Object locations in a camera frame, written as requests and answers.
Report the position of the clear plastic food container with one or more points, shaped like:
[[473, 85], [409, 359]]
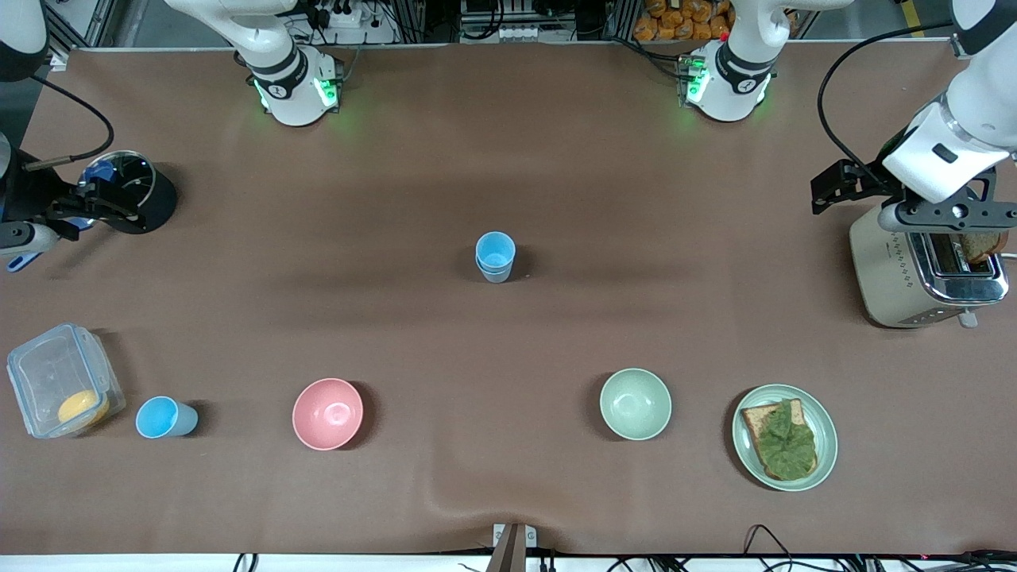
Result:
[[48, 373]]

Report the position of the blue plastic cup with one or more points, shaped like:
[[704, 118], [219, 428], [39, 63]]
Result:
[[495, 277], [496, 250], [159, 417]]

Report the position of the pale green bowl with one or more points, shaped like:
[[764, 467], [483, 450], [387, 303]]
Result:
[[636, 403]]

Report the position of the toast slice under lettuce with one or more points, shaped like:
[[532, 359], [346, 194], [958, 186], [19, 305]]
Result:
[[751, 415]]

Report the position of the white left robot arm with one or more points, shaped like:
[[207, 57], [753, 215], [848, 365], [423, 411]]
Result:
[[735, 79]]

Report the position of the bag of orange buns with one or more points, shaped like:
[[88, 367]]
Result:
[[675, 20]]

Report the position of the pink bowl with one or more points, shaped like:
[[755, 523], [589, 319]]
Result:
[[327, 413]]

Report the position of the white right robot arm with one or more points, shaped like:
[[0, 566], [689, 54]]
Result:
[[290, 79]]

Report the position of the green lettuce leaf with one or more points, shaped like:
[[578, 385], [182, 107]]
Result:
[[786, 445]]

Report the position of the beige and chrome toaster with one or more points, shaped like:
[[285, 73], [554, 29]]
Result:
[[882, 270]]

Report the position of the brown table cover mat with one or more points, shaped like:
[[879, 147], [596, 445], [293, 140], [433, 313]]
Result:
[[508, 159]]

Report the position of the glass lid with blue knob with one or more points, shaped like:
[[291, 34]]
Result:
[[131, 171]]

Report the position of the white power strip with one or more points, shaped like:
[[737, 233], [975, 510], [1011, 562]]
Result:
[[342, 14]]

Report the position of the brown bread slice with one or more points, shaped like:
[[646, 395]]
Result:
[[984, 248]]

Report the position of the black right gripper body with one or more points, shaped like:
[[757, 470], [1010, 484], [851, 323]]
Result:
[[30, 193]]

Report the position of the metal table clamp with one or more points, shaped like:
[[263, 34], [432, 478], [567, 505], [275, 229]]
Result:
[[510, 548]]

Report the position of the orange round food piece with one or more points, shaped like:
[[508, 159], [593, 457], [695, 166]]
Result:
[[82, 407]]

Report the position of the pale green plate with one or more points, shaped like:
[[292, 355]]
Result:
[[826, 437]]

